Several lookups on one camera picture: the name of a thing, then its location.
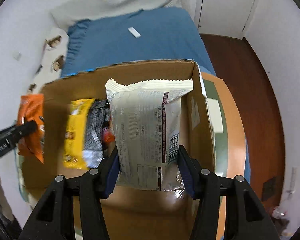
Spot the grey white pillow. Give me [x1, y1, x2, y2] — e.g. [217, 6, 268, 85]
[51, 0, 182, 31]

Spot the wall socket left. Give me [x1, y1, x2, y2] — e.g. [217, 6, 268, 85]
[13, 51, 21, 61]

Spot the blue bed sheet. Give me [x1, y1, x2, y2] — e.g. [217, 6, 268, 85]
[61, 7, 216, 77]

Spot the green white checkered blanket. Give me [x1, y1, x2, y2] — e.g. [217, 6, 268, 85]
[201, 72, 247, 240]

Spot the orange snack bag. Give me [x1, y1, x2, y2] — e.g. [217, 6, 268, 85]
[17, 94, 45, 164]

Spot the cardboard box blue front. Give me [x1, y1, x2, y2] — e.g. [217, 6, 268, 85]
[19, 60, 216, 239]

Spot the white remote control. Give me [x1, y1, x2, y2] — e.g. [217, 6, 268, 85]
[128, 27, 141, 38]

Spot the yellow black snack bag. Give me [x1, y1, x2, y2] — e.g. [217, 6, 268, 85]
[63, 99, 114, 170]

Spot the bear print pillow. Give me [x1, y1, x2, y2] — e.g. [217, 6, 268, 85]
[27, 27, 69, 94]

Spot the white door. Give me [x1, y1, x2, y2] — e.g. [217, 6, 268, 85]
[195, 0, 255, 39]

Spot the silver white cookie pack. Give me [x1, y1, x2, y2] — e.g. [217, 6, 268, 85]
[105, 79, 193, 191]

